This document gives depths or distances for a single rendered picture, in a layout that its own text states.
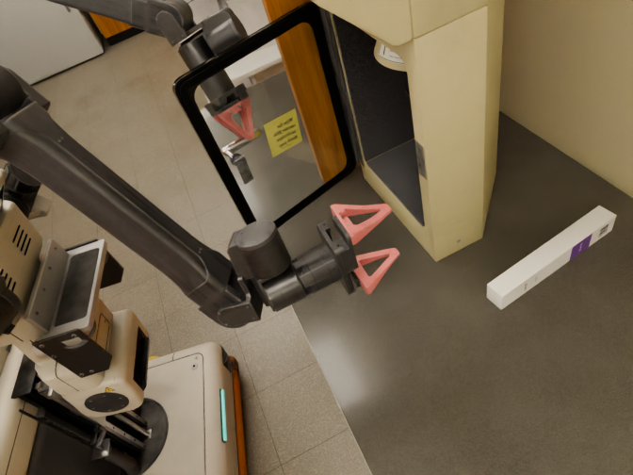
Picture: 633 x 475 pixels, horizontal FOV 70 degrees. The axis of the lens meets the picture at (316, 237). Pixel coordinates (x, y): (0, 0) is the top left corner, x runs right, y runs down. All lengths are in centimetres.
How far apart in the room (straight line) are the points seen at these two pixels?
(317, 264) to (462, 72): 34
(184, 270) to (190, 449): 113
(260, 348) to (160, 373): 45
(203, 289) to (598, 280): 68
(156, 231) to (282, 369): 145
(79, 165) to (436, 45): 47
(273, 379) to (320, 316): 109
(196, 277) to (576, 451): 59
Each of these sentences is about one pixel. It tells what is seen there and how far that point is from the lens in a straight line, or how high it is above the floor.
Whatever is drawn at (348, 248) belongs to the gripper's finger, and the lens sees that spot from 60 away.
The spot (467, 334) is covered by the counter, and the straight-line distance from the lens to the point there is 87.
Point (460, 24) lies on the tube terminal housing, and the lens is 68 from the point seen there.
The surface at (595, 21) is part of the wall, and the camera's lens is 105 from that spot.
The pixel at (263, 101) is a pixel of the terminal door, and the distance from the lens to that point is 88.
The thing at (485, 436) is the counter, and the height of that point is 94.
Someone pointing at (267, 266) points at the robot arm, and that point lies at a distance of 59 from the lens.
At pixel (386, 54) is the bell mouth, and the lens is 79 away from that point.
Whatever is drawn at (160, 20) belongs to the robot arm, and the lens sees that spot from 91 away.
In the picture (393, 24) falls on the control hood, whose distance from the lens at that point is 62.
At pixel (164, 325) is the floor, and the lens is 238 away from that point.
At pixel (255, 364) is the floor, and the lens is 204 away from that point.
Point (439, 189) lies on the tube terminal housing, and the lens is 82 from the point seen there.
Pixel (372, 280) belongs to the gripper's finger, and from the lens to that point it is 68.
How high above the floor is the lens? 170
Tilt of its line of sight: 46 degrees down
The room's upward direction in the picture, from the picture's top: 21 degrees counter-clockwise
